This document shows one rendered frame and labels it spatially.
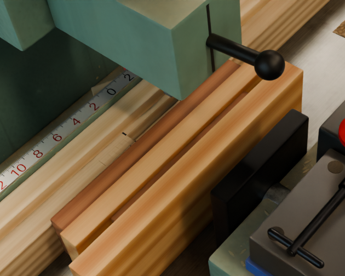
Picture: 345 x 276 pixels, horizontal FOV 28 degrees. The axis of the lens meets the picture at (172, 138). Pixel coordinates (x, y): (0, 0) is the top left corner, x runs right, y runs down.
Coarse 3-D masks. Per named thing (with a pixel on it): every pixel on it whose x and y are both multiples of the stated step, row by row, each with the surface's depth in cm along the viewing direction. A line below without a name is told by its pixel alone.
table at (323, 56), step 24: (336, 0) 68; (312, 24) 66; (336, 24) 66; (288, 48) 65; (312, 48) 64; (336, 48) 64; (312, 72) 62; (336, 72) 62; (312, 96) 60; (336, 96) 60; (312, 120) 59; (312, 144) 57; (192, 264) 51
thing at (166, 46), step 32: (64, 0) 50; (96, 0) 47; (128, 0) 45; (160, 0) 45; (192, 0) 44; (224, 0) 46; (96, 32) 50; (128, 32) 47; (160, 32) 44; (192, 32) 45; (224, 32) 48; (128, 64) 50; (160, 64) 47; (192, 64) 47
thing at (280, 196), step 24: (288, 120) 47; (264, 144) 46; (288, 144) 46; (240, 168) 45; (264, 168) 45; (288, 168) 48; (216, 192) 44; (240, 192) 44; (264, 192) 47; (288, 192) 47; (216, 216) 46; (240, 216) 46; (216, 240) 48
